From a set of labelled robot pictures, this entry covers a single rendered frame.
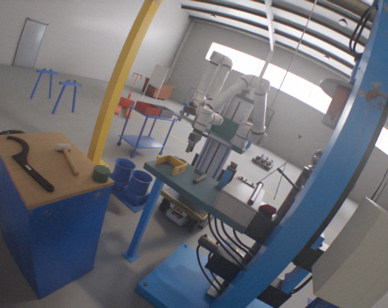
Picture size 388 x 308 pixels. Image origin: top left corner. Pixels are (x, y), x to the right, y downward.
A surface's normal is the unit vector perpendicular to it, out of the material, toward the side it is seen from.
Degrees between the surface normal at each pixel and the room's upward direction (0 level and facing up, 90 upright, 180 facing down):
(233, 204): 90
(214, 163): 90
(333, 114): 90
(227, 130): 90
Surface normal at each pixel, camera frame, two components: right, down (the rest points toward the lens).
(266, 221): -0.42, 0.10
